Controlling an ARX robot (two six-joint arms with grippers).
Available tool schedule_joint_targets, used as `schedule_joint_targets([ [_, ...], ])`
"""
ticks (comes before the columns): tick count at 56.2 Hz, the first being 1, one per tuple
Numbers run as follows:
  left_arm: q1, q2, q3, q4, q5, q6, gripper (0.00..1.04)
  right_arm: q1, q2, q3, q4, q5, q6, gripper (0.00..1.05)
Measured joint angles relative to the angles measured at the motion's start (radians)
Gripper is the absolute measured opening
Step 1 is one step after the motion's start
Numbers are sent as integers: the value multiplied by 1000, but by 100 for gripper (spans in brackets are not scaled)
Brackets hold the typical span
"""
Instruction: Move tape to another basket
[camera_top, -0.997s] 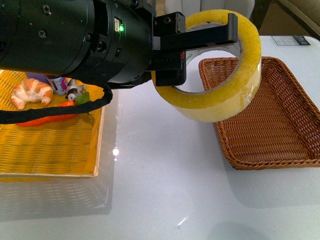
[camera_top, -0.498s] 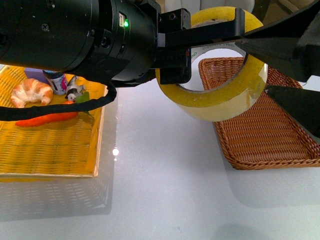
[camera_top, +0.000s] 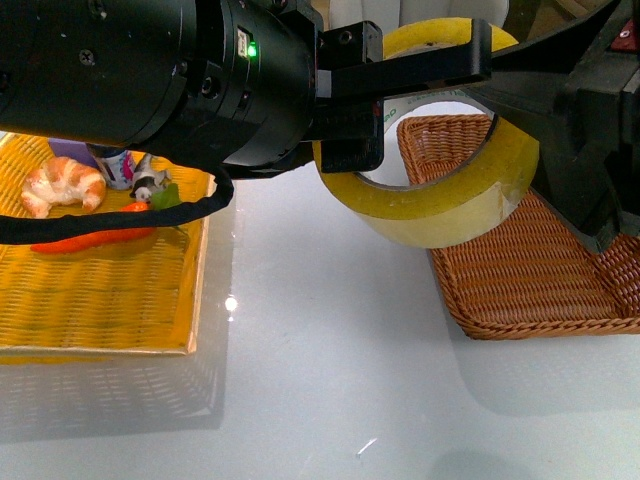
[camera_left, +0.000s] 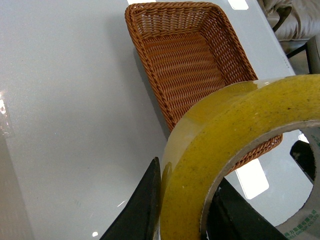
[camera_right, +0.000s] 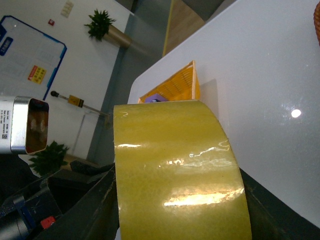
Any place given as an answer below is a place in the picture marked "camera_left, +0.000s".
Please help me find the brown wicker basket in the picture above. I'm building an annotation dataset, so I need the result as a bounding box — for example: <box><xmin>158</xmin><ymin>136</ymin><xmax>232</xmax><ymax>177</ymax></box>
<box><xmin>124</xmin><ymin>1</ymin><xmax>284</xmax><ymax>176</ymax></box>

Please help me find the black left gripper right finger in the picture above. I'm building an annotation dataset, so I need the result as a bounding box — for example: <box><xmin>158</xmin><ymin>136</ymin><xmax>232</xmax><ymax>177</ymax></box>
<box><xmin>206</xmin><ymin>140</ymin><xmax>315</xmax><ymax>240</ymax></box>

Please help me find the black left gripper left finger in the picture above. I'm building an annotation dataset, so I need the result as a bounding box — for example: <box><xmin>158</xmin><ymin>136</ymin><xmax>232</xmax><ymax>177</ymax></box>
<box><xmin>100</xmin><ymin>157</ymin><xmax>161</xmax><ymax>240</ymax></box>

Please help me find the beige sofa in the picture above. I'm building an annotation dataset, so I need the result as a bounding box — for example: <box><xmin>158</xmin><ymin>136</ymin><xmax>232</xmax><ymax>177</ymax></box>
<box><xmin>258</xmin><ymin>0</ymin><xmax>320</xmax><ymax>42</ymax></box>

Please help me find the yellow packing tape roll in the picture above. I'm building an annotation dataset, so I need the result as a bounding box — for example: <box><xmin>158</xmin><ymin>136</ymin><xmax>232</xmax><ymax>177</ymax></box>
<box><xmin>160</xmin><ymin>74</ymin><xmax>320</xmax><ymax>240</ymax></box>

